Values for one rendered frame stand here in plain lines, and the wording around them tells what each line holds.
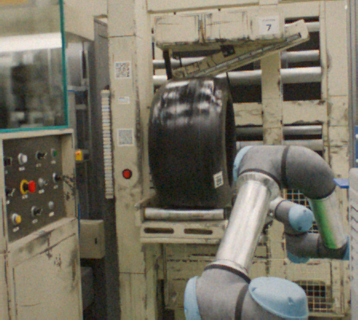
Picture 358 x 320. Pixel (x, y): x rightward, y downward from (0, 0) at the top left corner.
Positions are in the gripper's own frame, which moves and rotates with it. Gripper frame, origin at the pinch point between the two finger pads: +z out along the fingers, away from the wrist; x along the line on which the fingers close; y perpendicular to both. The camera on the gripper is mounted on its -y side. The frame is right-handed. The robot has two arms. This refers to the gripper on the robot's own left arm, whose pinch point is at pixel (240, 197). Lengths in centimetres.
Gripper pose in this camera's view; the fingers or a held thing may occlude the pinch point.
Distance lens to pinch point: 188.9
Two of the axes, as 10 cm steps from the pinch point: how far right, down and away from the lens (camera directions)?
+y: -2.7, -9.1, -3.2
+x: -8.3, 3.9, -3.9
